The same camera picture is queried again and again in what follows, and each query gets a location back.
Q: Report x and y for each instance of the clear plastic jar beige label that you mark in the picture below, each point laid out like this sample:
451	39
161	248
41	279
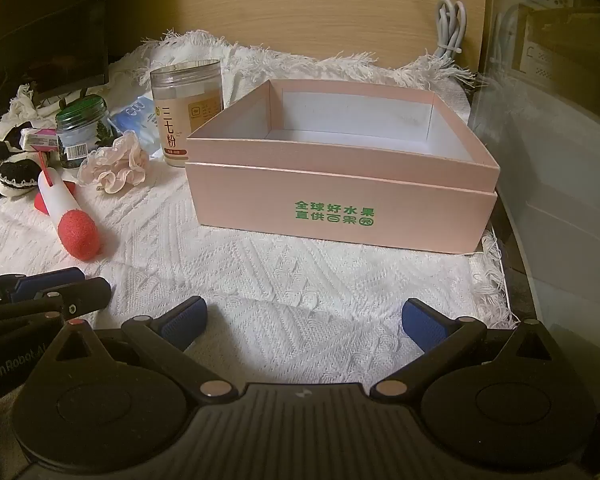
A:
187	110

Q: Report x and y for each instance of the glass computer case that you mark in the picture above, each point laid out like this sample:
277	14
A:
555	185

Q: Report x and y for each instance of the black monitor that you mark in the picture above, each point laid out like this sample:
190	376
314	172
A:
50	40

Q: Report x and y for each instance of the pink lace scrunchie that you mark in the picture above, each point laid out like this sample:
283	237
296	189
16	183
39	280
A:
117	162

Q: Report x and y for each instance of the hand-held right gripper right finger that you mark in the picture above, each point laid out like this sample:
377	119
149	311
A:
420	321

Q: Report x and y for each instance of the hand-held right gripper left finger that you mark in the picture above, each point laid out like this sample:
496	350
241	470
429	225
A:
186	317

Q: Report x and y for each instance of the glass jar green lid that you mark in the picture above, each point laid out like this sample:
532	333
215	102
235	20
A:
82	130

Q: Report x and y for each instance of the blue wet wipes pack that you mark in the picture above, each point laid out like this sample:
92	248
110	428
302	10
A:
135	120

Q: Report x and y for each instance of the pink cardboard box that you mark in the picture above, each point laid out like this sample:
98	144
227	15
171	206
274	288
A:
330	200

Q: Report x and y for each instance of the white fringed cloth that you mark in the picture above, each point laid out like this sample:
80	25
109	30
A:
280	285

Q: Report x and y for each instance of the small pink packet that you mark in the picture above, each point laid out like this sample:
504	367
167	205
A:
39	140

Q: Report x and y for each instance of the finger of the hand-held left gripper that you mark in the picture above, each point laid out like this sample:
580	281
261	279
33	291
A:
45	281
87	294

